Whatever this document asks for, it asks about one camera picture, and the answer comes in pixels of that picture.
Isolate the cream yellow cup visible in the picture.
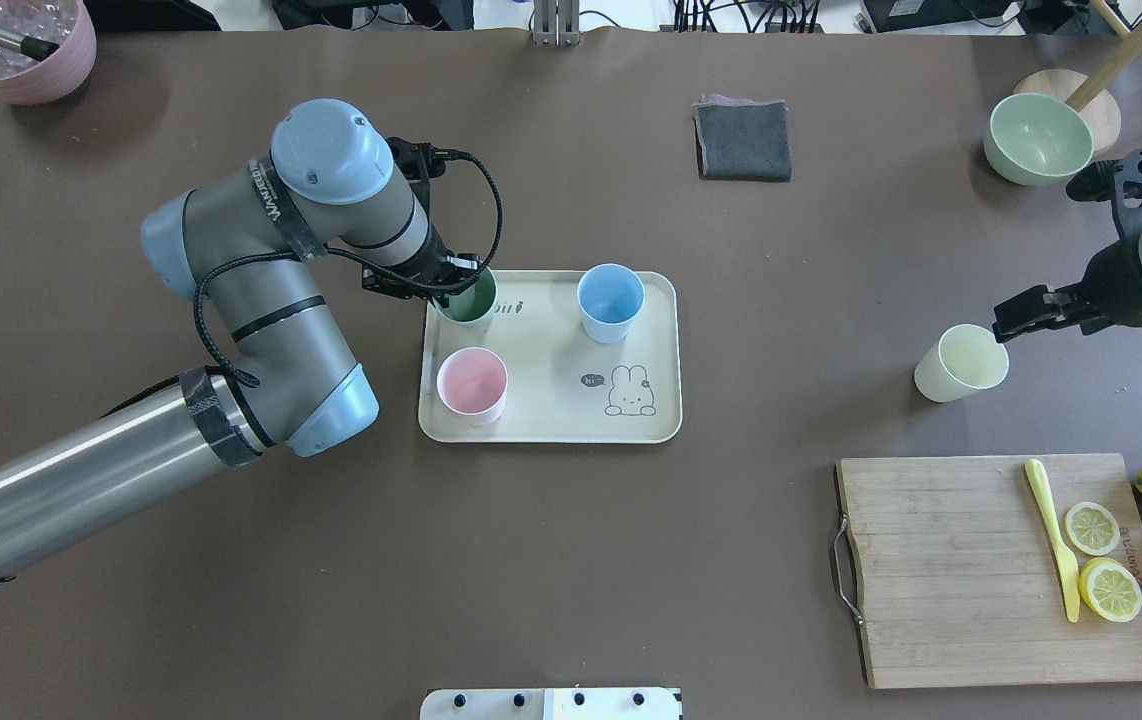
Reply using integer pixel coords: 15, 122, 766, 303
912, 323, 1010, 403

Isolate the black gripper camera mount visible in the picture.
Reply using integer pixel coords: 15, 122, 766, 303
1065, 149, 1142, 240

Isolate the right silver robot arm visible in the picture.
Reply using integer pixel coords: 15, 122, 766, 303
992, 199, 1142, 343

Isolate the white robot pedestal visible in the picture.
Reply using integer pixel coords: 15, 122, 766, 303
419, 685, 684, 719

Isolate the aluminium frame post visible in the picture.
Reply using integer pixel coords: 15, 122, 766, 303
531, 0, 584, 47

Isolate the grey folded cloth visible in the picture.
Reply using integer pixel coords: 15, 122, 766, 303
693, 94, 793, 182

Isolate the cream rabbit tray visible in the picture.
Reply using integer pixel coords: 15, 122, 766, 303
417, 270, 684, 445

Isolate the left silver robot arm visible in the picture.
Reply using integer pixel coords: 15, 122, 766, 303
0, 97, 493, 587

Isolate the left gripper camera mount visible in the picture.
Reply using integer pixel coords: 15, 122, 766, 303
385, 137, 467, 184

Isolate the green cup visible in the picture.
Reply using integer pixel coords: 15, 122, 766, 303
429, 269, 498, 329

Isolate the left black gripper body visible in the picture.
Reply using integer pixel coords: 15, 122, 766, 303
361, 229, 457, 299

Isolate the pink cup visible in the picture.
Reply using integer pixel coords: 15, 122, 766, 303
437, 346, 510, 427

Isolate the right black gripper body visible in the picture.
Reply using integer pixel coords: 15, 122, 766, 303
1073, 240, 1142, 334

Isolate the yellow plastic knife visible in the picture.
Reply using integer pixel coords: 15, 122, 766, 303
1024, 457, 1081, 623

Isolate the pink bowl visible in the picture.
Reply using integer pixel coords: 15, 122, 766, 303
0, 1, 97, 105

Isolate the green bowl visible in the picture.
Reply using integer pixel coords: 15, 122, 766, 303
982, 94, 1095, 187

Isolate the wooden cup stand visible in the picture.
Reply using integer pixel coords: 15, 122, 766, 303
1014, 1, 1142, 158

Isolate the blue cup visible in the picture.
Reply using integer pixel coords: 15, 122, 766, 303
576, 263, 648, 345

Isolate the lemon half slice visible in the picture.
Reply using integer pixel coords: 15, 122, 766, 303
1078, 557, 1142, 623
1063, 501, 1121, 557

